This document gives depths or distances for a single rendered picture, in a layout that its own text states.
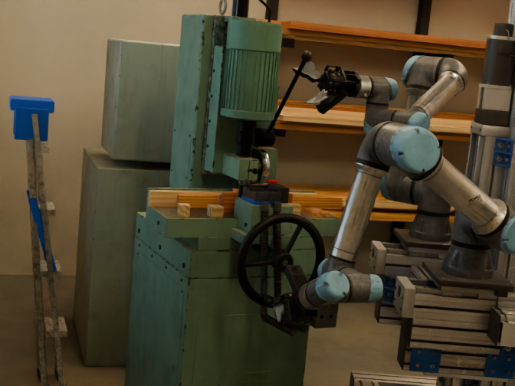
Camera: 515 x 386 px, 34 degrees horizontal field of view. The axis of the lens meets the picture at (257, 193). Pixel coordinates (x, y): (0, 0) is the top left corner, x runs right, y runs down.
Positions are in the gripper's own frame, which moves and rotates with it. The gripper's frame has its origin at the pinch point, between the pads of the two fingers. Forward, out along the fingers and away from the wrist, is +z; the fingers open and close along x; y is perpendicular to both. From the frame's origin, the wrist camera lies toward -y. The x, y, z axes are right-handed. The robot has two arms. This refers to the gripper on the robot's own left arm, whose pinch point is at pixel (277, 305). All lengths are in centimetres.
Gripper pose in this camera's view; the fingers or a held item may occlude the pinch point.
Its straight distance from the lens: 250.2
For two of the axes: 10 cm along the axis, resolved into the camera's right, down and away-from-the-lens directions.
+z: -4.0, 3.3, 8.6
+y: 1.0, 9.4, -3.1
